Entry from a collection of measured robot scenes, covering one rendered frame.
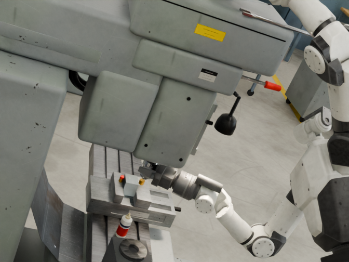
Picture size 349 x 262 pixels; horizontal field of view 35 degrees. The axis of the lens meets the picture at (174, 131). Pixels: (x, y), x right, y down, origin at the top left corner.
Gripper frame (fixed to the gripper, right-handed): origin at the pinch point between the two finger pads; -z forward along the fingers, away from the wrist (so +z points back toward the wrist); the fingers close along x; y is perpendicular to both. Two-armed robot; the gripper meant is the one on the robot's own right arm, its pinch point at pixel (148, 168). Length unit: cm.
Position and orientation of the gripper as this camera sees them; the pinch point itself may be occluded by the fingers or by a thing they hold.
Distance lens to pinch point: 196.9
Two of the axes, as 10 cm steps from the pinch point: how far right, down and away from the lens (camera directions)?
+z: 9.1, 4.1, -0.6
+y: -3.4, 8.2, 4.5
